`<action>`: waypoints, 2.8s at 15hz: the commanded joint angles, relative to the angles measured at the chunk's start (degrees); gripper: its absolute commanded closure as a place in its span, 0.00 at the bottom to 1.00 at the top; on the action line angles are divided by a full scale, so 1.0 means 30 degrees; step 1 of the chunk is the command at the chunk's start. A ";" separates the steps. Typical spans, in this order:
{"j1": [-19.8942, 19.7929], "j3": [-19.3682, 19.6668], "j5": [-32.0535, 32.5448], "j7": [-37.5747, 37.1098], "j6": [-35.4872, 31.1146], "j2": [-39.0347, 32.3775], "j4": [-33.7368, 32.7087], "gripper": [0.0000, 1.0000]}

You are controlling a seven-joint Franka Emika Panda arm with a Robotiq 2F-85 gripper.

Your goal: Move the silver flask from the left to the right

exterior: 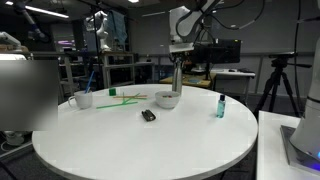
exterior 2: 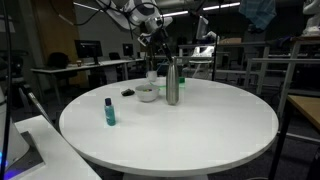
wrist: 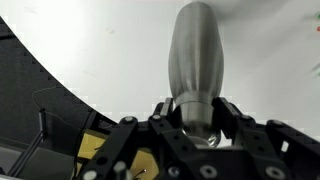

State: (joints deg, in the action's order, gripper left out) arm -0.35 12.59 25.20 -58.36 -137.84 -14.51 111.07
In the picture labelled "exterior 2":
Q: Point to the white mug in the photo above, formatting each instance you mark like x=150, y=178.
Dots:
x=151, y=76

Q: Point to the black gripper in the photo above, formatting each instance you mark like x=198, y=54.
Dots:
x=158, y=35

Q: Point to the black office chair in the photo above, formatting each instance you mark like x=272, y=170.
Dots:
x=58, y=60

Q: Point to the green cube block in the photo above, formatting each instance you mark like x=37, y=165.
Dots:
x=182, y=80

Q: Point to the blue hanging cloth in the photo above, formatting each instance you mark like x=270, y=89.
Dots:
x=258, y=13

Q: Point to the white platform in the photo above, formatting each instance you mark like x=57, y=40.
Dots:
x=56, y=156

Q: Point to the long white office desk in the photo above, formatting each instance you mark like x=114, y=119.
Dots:
x=83, y=66

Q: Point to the brown paper cup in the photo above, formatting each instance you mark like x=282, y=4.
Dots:
x=79, y=63

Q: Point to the ceiling light strip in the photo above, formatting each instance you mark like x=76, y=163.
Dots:
x=175, y=13
x=221, y=6

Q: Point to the small black computer monitor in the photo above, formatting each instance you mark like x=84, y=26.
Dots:
x=128, y=49

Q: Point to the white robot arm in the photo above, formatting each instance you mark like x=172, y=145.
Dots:
x=133, y=10

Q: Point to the white bowl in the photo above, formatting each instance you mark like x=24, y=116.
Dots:
x=146, y=95

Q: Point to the wooden desk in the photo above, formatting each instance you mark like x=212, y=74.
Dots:
x=308, y=106

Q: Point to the small black clip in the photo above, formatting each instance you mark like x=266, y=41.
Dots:
x=127, y=92

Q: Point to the cardboard box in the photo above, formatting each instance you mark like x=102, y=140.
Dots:
x=230, y=40

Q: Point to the black vertical pole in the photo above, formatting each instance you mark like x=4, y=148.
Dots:
x=215, y=50

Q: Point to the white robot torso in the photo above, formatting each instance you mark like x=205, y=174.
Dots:
x=312, y=20

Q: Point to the teal bottle with blue cap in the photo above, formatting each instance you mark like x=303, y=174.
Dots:
x=110, y=113

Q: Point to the silver metal flask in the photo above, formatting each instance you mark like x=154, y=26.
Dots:
x=172, y=83

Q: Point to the blue straw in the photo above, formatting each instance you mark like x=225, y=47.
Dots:
x=161, y=67

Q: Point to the white table frame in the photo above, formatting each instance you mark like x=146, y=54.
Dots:
x=266, y=60

